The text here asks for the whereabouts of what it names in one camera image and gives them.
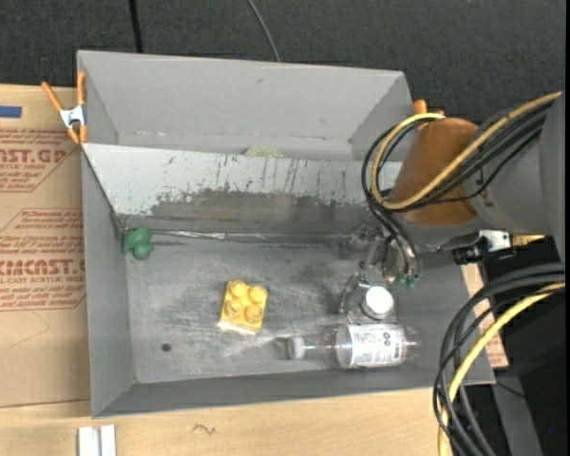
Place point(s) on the clear plastic bottle, printed label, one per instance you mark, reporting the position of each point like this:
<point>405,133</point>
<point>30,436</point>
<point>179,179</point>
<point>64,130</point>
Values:
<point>366,347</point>

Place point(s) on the small clear jar, white cap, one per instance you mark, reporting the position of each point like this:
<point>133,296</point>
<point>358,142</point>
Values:
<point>378,301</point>

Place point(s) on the black cylinder on white bracket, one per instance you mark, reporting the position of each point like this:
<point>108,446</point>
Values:
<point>470,252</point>

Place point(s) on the yellow toy building block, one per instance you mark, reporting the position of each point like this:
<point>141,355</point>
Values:
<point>243,308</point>

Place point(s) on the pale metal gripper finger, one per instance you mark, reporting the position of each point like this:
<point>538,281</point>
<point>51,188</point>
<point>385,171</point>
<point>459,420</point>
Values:
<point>347,293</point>
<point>358,242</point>

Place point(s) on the grey metal bin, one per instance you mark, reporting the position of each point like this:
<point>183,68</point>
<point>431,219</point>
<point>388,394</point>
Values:
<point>195,273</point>

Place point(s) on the green toy animal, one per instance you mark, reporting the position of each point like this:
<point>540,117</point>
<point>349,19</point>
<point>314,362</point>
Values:
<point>137,242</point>

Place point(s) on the brown cardboard board, red print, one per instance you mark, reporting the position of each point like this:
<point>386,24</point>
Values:
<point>33,254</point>

